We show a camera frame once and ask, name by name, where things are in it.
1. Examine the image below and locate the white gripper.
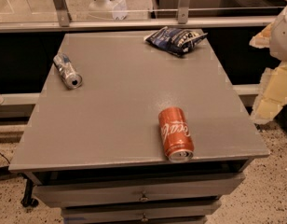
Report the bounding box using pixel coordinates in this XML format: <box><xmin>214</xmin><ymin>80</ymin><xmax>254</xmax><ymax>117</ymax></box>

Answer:
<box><xmin>249</xmin><ymin>6</ymin><xmax>287</xmax><ymax>124</ymax></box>

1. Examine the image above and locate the silver blue redbull can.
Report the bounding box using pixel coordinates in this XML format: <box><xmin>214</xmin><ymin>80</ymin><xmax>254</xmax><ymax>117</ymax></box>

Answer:
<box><xmin>53</xmin><ymin>52</ymin><xmax>82</xmax><ymax>90</ymax></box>

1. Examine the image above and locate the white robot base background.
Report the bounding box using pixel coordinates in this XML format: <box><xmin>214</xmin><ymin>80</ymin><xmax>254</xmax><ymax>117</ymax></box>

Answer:
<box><xmin>89</xmin><ymin>0</ymin><xmax>128</xmax><ymax>21</ymax></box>

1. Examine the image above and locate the dark blue chip bag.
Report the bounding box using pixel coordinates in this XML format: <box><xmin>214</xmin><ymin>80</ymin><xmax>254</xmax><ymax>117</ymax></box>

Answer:
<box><xmin>144</xmin><ymin>26</ymin><xmax>207</xmax><ymax>57</ymax></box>

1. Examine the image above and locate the lower grey drawer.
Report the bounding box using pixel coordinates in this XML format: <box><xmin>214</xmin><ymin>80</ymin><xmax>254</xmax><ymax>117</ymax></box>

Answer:
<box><xmin>61</xmin><ymin>200</ymin><xmax>221</xmax><ymax>224</ymax></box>

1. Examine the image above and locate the grey drawer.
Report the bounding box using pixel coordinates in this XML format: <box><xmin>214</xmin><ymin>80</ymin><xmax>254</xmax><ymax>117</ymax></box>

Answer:
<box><xmin>61</xmin><ymin>200</ymin><xmax>221</xmax><ymax>224</ymax></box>
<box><xmin>34</xmin><ymin>173</ymin><xmax>245</xmax><ymax>207</ymax></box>

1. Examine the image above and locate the grey drawer cabinet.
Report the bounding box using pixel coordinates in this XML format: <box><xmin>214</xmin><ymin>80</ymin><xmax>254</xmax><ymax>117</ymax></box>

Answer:
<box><xmin>10</xmin><ymin>32</ymin><xmax>268</xmax><ymax>224</ymax></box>

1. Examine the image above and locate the upper grey drawer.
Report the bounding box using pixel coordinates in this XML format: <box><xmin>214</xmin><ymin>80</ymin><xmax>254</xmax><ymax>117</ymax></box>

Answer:
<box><xmin>34</xmin><ymin>173</ymin><xmax>245</xmax><ymax>207</ymax></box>

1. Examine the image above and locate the black caster leg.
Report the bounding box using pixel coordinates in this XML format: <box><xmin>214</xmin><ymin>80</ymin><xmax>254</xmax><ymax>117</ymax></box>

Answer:
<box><xmin>20</xmin><ymin>175</ymin><xmax>39</xmax><ymax>207</ymax></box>

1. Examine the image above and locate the metal railing frame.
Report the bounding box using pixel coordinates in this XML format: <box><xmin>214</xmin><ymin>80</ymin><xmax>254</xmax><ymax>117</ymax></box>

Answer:
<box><xmin>0</xmin><ymin>0</ymin><xmax>287</xmax><ymax>33</ymax></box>

